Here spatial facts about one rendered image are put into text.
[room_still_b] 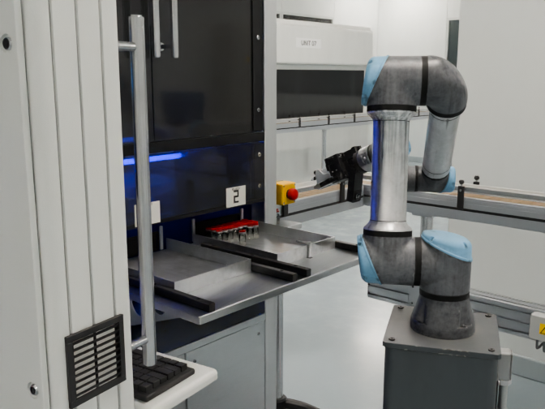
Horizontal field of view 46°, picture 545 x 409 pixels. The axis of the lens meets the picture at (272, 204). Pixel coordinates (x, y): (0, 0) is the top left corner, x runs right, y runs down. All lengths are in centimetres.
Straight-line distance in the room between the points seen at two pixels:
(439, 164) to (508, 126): 138
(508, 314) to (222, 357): 111
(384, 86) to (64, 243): 84
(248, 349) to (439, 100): 107
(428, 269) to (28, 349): 89
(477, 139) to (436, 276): 171
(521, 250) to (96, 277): 242
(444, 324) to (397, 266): 17
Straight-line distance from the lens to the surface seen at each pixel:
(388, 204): 153
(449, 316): 157
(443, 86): 154
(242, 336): 215
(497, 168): 316
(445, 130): 167
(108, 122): 103
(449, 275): 154
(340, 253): 189
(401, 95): 153
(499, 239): 321
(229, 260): 176
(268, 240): 202
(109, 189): 104
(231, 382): 218
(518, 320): 263
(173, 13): 175
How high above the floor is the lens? 138
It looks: 11 degrees down
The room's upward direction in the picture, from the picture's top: straight up
